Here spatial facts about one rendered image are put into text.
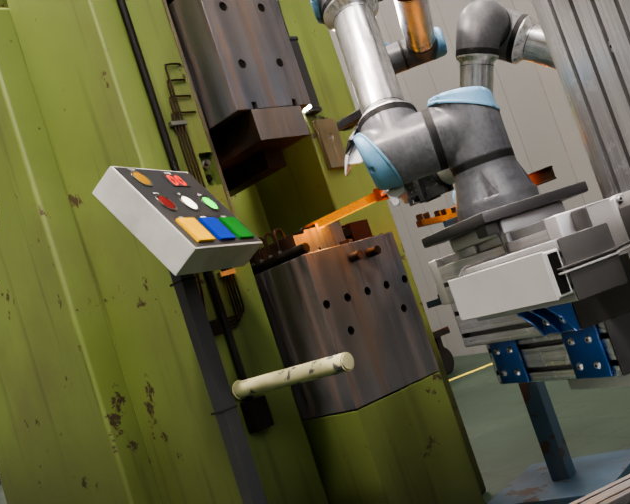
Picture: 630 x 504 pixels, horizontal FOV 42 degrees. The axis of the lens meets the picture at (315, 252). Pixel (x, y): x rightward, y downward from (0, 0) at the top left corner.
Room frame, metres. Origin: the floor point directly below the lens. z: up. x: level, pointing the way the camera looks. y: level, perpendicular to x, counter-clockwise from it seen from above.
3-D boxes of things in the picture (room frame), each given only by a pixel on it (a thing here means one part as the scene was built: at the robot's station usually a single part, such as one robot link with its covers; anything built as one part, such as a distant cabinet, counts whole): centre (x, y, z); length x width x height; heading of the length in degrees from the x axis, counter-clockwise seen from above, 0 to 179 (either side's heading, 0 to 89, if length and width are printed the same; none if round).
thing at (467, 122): (1.49, -0.33, 0.98); 0.13 x 0.12 x 0.14; 81
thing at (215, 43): (2.58, 0.09, 1.56); 0.42 x 0.39 x 0.40; 44
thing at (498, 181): (1.49, -0.34, 0.87); 0.15 x 0.15 x 0.10
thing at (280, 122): (2.55, 0.12, 1.32); 0.42 x 0.20 x 0.10; 44
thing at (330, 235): (2.55, 0.12, 0.96); 0.42 x 0.20 x 0.09; 44
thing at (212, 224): (1.91, 0.20, 1.01); 0.07 x 0.05 x 0.07; 159
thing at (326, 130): (2.71, -0.16, 1.27); 0.09 x 0.02 x 0.17; 134
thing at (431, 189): (2.12, -0.33, 0.98); 0.12 x 0.08 x 0.09; 44
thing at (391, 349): (2.60, 0.09, 0.69); 0.56 x 0.38 x 0.45; 44
